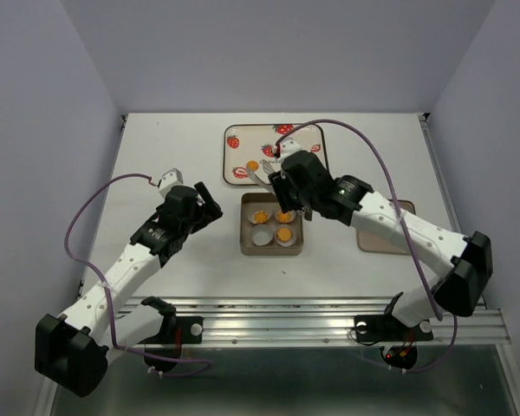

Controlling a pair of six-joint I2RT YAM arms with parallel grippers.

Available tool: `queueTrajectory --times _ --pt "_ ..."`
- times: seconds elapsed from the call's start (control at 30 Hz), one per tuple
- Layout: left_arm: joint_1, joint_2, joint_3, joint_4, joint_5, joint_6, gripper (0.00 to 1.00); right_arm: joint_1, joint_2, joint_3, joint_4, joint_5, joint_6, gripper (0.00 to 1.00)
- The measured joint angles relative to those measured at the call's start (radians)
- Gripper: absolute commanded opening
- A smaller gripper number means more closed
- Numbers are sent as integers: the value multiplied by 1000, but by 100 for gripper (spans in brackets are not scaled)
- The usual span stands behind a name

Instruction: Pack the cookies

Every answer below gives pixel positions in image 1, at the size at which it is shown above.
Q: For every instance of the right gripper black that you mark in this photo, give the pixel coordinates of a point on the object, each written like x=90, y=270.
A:
x=280, y=181

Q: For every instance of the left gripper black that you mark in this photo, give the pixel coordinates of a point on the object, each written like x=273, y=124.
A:
x=207, y=211

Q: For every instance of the orange cookie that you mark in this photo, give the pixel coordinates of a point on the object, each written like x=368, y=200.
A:
x=260, y=217
x=284, y=216
x=284, y=234
x=253, y=165

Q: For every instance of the beige tin lid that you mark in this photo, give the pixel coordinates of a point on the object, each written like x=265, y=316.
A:
x=372, y=243

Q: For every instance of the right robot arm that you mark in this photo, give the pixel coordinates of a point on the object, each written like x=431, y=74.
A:
x=462, y=264

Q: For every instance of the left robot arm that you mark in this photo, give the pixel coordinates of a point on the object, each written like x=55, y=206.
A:
x=75, y=348

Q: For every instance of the white paper cup back right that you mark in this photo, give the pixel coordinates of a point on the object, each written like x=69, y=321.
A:
x=292, y=219

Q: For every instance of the beige square cookie tin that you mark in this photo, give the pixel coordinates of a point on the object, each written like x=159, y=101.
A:
x=293, y=219

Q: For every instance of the white paper cup front right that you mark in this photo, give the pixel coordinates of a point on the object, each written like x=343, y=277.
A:
x=289, y=243

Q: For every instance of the white paper cup front left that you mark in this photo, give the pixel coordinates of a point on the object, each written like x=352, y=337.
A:
x=261, y=235

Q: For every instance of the strawberry print tray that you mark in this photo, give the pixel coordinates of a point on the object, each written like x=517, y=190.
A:
x=243, y=143

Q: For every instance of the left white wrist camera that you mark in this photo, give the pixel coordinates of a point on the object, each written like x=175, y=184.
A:
x=168, y=180

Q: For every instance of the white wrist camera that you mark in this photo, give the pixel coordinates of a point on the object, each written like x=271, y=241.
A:
x=168, y=180
x=286, y=148

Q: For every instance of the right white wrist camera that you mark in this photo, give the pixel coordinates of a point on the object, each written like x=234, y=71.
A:
x=286, y=148

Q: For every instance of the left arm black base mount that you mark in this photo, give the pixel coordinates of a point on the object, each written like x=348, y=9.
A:
x=173, y=335

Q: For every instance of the aluminium front frame rail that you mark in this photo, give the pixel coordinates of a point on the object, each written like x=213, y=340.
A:
x=317, y=322

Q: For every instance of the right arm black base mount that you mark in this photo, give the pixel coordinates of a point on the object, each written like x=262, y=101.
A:
x=397, y=342

